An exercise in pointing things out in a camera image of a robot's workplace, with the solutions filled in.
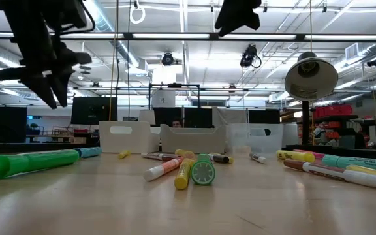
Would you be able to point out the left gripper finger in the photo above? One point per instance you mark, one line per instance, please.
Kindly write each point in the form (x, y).
(62, 85)
(42, 88)

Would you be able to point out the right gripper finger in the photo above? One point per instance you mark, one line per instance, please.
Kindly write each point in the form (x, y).
(237, 19)

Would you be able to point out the blue chunky highlighter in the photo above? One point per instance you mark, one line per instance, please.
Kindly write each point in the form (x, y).
(90, 151)

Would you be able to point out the green chunky highlighter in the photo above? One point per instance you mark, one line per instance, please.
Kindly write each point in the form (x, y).
(203, 171)
(31, 161)

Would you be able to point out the thin yellow highlighter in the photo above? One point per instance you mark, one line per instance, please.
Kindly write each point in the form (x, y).
(183, 174)
(374, 173)
(231, 160)
(124, 154)

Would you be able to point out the brown Expo marker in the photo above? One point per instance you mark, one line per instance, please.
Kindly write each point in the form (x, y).
(160, 156)
(338, 174)

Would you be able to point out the orange Expo marker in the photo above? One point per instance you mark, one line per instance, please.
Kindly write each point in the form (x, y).
(162, 169)

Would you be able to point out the purple dry-erase marker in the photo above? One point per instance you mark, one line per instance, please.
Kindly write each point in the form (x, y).
(258, 158)

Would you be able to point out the thin pink highlighter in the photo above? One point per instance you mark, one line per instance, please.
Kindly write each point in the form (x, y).
(307, 152)

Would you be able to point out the teal Sharpie highlighter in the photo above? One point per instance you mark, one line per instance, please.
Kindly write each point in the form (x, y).
(354, 162)

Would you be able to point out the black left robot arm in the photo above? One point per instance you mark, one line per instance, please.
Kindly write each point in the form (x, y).
(28, 13)

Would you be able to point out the black monitor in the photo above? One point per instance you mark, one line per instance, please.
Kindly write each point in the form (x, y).
(263, 116)
(93, 111)
(197, 117)
(165, 115)

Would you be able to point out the dark partition panel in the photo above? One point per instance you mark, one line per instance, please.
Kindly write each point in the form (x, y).
(6, 124)

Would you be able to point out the white plastic bin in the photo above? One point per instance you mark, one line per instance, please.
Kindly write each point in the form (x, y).
(129, 143)

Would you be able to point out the white monitor back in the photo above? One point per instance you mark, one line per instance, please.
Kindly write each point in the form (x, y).
(147, 117)

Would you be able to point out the black desk lamp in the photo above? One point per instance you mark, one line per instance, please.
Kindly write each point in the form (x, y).
(310, 78)

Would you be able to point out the white sheet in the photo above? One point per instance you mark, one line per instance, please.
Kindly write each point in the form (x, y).
(230, 115)

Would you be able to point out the white numbered sign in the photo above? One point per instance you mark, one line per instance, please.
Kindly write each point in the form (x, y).
(163, 101)

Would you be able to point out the person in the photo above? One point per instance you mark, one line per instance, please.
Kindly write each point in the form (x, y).
(176, 123)

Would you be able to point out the clear plastic bin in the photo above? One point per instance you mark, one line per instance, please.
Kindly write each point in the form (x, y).
(240, 140)

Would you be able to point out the grey plastic bin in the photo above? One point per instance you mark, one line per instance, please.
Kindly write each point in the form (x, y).
(191, 142)

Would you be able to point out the red storage bins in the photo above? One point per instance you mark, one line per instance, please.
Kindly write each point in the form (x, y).
(333, 111)

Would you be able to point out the black storage shelf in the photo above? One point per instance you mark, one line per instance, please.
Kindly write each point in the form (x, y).
(344, 116)

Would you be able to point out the black ceiling camera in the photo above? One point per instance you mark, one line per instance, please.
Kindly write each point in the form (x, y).
(167, 59)
(374, 62)
(248, 55)

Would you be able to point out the black overhead frame bar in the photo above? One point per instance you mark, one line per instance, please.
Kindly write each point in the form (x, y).
(300, 37)

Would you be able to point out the black rig frame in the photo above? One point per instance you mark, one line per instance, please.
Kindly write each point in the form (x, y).
(175, 85)

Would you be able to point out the silver ventilation duct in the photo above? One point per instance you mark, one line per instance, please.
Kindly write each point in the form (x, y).
(370, 50)

